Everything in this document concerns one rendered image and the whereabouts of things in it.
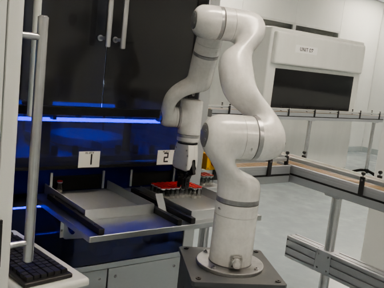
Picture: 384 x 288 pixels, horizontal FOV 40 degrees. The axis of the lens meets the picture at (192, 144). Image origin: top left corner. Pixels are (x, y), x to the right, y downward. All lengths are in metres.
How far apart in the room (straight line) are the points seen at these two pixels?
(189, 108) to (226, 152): 0.57
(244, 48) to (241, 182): 0.40
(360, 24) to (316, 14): 1.29
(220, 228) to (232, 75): 0.42
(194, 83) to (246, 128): 0.51
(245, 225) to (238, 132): 0.25
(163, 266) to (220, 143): 1.04
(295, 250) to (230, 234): 1.50
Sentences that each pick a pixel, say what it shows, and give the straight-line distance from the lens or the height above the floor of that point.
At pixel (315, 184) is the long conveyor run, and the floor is 0.87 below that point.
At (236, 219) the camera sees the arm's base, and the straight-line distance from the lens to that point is 1.43.
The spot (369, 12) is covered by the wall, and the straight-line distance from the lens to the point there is 10.92.
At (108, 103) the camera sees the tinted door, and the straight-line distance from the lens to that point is 1.98.
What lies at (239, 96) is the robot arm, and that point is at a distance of 1.48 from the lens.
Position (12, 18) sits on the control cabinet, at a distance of 1.25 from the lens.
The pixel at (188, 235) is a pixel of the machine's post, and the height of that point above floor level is 0.67.
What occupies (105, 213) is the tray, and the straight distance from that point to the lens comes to 1.75.
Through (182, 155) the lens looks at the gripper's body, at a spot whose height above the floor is 1.07.
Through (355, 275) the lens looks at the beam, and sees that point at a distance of 2.69.
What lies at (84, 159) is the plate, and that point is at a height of 1.02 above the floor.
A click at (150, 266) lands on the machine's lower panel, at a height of 0.56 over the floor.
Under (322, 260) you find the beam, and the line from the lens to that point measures 2.80.
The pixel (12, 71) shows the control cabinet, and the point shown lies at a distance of 1.25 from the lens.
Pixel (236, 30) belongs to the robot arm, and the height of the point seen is 1.52.
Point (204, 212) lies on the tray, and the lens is 1.84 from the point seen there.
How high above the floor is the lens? 1.41
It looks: 9 degrees down
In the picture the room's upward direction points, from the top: 6 degrees clockwise
